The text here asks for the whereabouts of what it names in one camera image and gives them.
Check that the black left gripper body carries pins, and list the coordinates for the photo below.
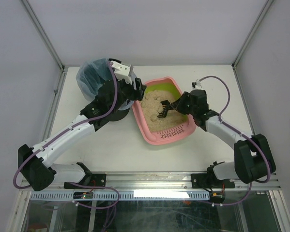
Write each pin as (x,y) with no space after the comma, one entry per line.
(138,88)

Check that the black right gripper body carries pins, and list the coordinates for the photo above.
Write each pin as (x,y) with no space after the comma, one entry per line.
(183,101)

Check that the black trash bin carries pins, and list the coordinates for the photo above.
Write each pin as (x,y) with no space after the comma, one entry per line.
(125,108)

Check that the black slotted litter scoop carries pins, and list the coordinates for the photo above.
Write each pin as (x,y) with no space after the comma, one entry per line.
(166,107)

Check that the pink green litter box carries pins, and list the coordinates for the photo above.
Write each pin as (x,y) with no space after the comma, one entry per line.
(169,135)

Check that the blue plastic bin liner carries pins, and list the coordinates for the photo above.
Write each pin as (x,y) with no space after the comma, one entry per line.
(92,74)

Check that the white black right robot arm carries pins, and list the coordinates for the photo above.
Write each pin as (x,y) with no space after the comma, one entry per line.
(253,159)

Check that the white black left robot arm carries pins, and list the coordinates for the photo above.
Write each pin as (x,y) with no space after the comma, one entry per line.
(37,163)

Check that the litter clump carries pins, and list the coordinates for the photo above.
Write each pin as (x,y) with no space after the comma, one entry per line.
(154,118)

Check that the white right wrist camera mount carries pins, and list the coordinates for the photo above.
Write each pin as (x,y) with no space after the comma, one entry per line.
(196,85)

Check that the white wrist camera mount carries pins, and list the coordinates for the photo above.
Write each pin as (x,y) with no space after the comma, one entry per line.
(196,85)
(122,71)

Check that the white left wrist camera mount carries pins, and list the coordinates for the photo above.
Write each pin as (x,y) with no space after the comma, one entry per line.
(122,71)

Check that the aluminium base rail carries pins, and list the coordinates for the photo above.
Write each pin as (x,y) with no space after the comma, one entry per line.
(122,181)

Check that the left aluminium frame post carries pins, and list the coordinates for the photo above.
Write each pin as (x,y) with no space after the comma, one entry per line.
(42,33)

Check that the aluminium frame post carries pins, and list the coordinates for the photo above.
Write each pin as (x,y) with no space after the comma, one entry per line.
(42,33)
(261,16)

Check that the white slotted cable duct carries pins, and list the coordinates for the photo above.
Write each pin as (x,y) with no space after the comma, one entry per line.
(135,195)

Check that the right aluminium frame post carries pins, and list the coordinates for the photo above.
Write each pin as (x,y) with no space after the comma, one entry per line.
(261,16)

